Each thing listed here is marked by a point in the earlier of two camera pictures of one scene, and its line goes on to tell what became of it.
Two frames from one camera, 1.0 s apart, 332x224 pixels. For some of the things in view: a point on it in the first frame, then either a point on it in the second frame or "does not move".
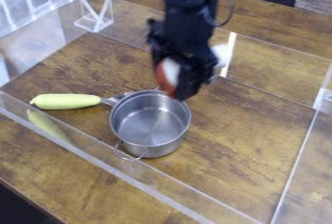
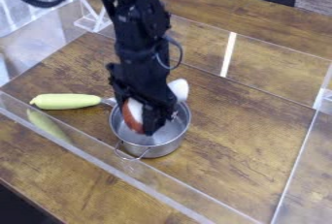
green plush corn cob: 59,101 does not move
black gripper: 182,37 → 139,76
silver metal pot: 150,121 does not move
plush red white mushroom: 168,69 → 133,105
